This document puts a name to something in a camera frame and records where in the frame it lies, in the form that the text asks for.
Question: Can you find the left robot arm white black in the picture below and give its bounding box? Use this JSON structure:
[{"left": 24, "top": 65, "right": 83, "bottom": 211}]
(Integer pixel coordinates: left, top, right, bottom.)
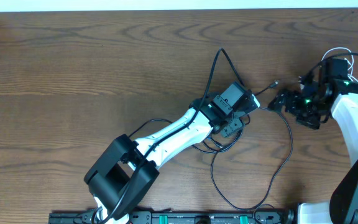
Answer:
[{"left": 84, "top": 96, "right": 242, "bottom": 223}]

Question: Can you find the white usb cable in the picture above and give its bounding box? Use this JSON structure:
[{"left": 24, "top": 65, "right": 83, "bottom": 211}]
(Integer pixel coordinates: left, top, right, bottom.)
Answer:
[{"left": 321, "top": 47, "right": 358, "bottom": 83}]

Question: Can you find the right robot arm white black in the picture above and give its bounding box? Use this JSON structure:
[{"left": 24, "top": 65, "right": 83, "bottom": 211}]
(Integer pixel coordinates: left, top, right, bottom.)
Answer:
[{"left": 268, "top": 78, "right": 358, "bottom": 223}]

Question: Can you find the black mounting rail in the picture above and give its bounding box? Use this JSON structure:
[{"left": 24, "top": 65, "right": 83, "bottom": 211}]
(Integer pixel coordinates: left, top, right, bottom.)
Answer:
[{"left": 47, "top": 209, "right": 295, "bottom": 224}]

